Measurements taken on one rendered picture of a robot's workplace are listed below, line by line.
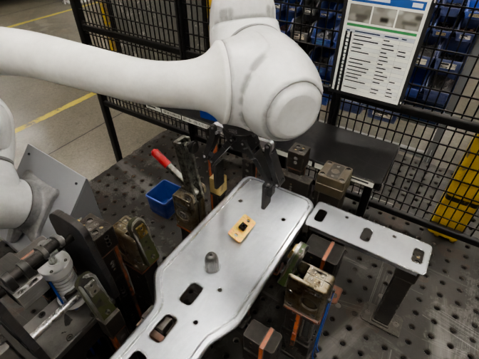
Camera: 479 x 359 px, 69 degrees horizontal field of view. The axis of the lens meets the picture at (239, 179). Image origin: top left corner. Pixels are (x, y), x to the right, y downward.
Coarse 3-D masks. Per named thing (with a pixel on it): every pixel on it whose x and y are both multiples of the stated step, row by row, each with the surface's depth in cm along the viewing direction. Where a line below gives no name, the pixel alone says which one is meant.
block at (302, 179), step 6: (282, 168) 105; (288, 174) 103; (294, 174) 103; (288, 180) 103; (294, 180) 101; (300, 180) 100; (306, 180) 100; (312, 180) 101; (282, 186) 105; (288, 186) 104; (294, 186) 102; (300, 186) 101; (306, 186) 100; (300, 192) 103; (306, 192) 101; (300, 234) 115; (294, 240) 117; (300, 240) 118
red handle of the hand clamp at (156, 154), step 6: (156, 150) 86; (156, 156) 86; (162, 156) 86; (162, 162) 86; (168, 162) 86; (168, 168) 87; (174, 168) 87; (174, 174) 87; (180, 174) 87; (180, 180) 87; (198, 192) 87
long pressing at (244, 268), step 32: (256, 192) 97; (288, 192) 97; (224, 224) 88; (256, 224) 88; (288, 224) 88; (192, 256) 80; (224, 256) 80; (256, 256) 80; (160, 288) 73; (224, 288) 74; (256, 288) 74; (160, 320) 69; (192, 320) 68; (224, 320) 68; (128, 352) 64; (160, 352) 64; (192, 352) 64
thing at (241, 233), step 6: (246, 216) 88; (240, 222) 86; (246, 222) 86; (252, 222) 87; (234, 228) 84; (240, 228) 84; (246, 228) 84; (234, 234) 83; (240, 234) 83; (246, 234) 84; (240, 240) 82
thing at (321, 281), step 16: (304, 272) 75; (320, 272) 72; (288, 288) 74; (304, 288) 71; (320, 288) 69; (288, 304) 78; (304, 304) 75; (320, 304) 71; (288, 320) 82; (304, 320) 81; (288, 336) 86; (304, 336) 84; (288, 352) 91; (304, 352) 86
